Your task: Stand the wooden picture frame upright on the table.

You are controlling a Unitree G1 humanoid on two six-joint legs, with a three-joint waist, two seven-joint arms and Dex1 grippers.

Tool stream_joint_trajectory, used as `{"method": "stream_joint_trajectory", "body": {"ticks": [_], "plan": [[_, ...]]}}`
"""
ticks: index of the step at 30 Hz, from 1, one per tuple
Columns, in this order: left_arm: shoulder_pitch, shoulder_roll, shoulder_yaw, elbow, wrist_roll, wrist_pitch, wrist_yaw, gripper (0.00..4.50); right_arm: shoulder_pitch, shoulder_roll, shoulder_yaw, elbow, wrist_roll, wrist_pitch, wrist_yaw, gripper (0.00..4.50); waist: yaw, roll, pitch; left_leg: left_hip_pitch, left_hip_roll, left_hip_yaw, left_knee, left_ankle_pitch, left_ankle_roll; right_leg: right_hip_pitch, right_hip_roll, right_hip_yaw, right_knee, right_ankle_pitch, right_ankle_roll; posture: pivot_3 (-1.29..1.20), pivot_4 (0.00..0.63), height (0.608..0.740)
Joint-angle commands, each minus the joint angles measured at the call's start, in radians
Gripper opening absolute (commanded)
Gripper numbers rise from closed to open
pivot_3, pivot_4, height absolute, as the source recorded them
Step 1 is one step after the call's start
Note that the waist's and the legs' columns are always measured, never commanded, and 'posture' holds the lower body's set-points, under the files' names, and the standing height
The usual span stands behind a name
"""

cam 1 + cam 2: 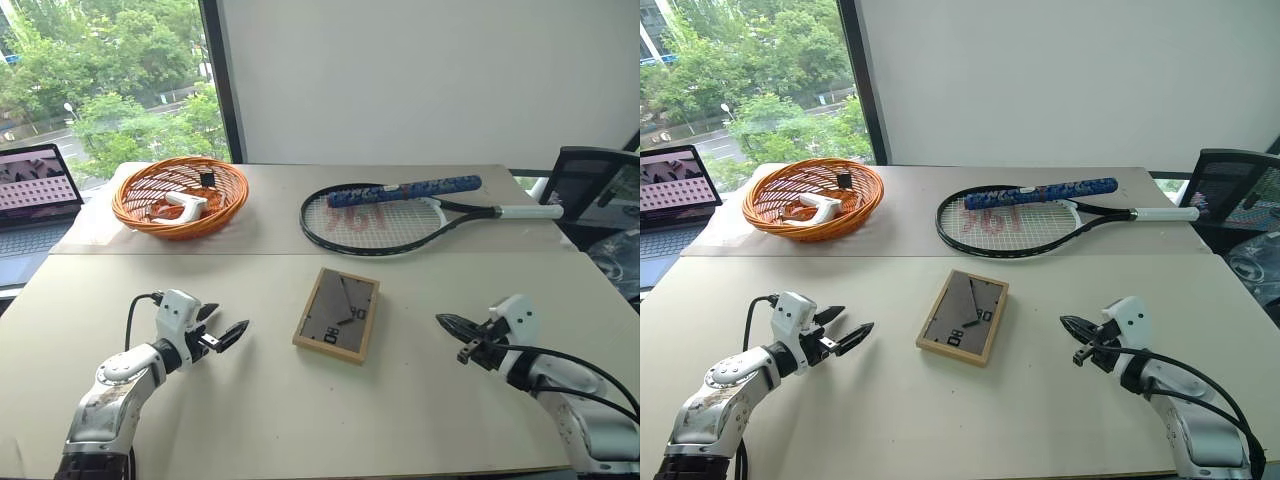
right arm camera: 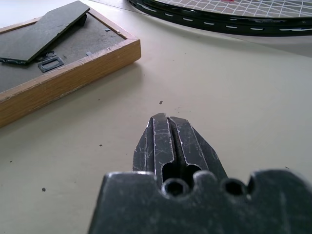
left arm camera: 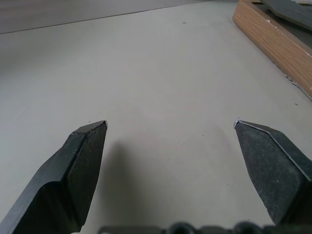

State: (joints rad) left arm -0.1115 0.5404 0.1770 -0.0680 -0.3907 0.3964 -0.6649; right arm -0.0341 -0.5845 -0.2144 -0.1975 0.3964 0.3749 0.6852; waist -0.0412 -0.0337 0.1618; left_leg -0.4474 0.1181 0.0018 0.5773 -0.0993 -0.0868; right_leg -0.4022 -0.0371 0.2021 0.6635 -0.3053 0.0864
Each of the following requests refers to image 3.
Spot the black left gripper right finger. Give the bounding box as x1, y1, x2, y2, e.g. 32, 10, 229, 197
233, 119, 312, 234

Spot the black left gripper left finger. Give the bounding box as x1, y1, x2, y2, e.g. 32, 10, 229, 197
0, 120, 109, 234

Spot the wooden tray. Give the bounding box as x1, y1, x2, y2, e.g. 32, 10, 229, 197
233, 0, 312, 100

